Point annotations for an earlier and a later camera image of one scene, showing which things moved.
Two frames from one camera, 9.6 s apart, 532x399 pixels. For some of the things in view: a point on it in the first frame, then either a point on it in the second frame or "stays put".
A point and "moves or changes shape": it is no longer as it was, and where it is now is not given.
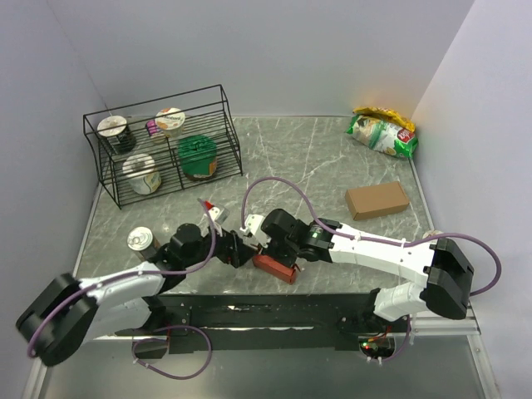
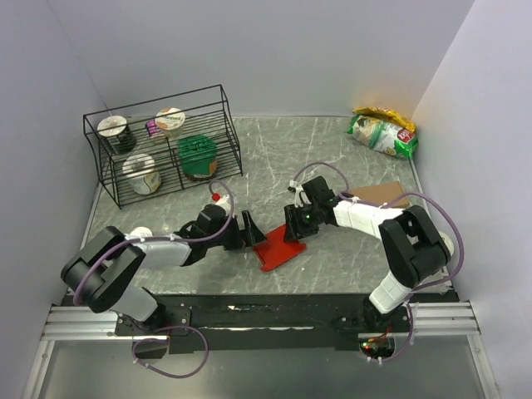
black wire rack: x=165 y=146 stays put
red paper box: x=284 y=273 moves or changes shape
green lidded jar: x=198 y=156 stays put
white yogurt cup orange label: x=170 y=120 stays put
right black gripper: x=270 y=252 → x=295 y=229
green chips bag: x=386 y=137 stays put
